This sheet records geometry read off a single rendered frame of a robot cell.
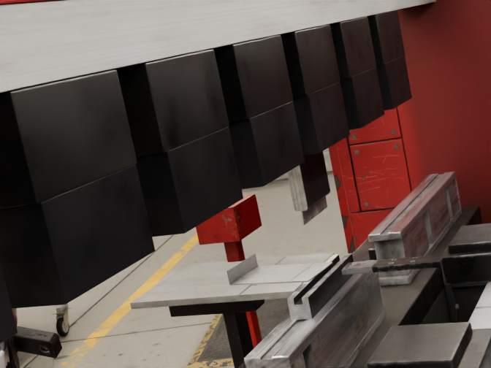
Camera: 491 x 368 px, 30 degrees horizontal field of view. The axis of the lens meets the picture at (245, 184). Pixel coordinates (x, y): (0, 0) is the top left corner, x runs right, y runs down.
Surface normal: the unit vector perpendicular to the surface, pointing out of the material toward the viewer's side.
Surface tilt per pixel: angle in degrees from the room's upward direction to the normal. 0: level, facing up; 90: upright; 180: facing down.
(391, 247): 90
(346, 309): 90
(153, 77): 90
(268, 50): 90
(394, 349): 0
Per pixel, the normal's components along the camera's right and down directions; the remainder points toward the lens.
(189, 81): 0.90, -0.11
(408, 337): -0.20, -0.97
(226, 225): -0.39, 0.22
